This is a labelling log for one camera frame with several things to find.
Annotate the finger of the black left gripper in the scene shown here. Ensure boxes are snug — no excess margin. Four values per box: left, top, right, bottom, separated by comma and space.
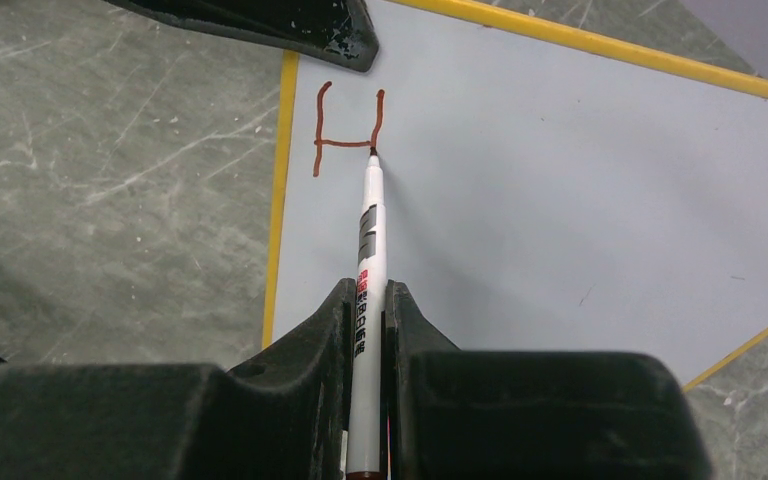
110, 0, 380, 73

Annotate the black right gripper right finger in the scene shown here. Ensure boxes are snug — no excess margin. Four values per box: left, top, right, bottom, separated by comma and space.
385, 282, 714, 479

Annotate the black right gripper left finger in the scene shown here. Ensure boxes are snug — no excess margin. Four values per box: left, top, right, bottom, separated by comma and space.
0, 279, 355, 479

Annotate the white marker pen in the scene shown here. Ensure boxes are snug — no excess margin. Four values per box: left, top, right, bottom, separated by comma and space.
346, 148, 387, 479

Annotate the yellow framed whiteboard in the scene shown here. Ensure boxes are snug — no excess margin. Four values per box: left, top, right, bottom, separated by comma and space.
263, 1, 768, 385

